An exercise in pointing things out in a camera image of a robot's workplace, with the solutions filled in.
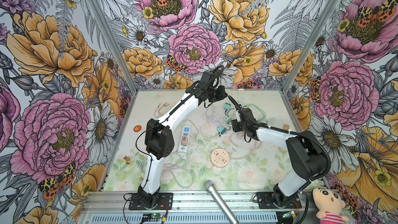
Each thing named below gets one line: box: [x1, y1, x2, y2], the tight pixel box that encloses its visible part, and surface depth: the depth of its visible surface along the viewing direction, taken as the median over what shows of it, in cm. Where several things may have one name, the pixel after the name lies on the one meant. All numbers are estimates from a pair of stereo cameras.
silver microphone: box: [204, 179, 240, 224], surface depth 74 cm
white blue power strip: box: [177, 124, 192, 158], surface depth 91 cm
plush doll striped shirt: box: [311, 187, 350, 224], surface depth 69 cm
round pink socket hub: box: [210, 147, 230, 169], surface depth 87 cm
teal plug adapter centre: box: [217, 125, 227, 135], surface depth 99 cm
